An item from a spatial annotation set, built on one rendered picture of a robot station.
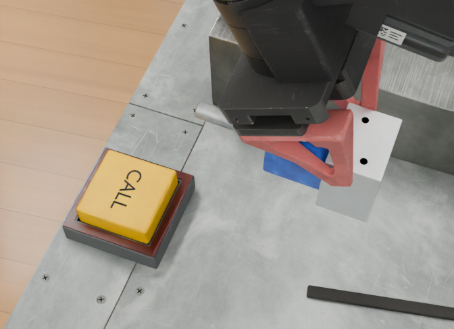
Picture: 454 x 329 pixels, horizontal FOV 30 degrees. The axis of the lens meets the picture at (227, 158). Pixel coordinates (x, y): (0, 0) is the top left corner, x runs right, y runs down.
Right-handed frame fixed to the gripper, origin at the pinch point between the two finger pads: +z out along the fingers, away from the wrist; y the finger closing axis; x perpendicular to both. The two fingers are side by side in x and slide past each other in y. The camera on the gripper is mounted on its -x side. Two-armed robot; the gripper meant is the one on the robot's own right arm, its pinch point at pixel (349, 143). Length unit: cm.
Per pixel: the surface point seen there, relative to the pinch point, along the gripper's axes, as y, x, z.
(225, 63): 10.3, 15.3, 2.3
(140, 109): 7.6, 24.3, 4.7
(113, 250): -6.2, 20.3, 5.8
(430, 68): 13.6, 0.2, 7.4
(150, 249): -5.6, 17.2, 6.1
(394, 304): -2.5, 1.4, 15.9
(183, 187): 0.4, 17.0, 6.2
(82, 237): -6.2, 22.5, 4.3
